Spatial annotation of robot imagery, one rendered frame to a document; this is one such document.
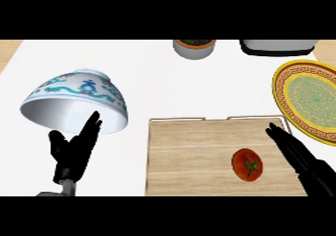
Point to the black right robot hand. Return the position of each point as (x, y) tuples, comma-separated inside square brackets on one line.
[(306, 166)]

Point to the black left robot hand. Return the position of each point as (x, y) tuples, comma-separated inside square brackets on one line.
[(77, 153)]

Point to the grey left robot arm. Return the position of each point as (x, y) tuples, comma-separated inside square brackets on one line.
[(66, 188)]

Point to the red tomato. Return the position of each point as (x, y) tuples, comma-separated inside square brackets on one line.
[(247, 164)]

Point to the yellow patterned plate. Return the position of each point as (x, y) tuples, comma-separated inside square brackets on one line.
[(313, 101)]

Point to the white bowl with blue pattern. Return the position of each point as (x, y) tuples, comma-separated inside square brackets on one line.
[(77, 101)]

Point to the pale appliance with black base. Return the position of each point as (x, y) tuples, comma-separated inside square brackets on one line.
[(278, 47)]

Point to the grey plant pot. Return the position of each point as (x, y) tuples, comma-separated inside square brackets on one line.
[(194, 48)]

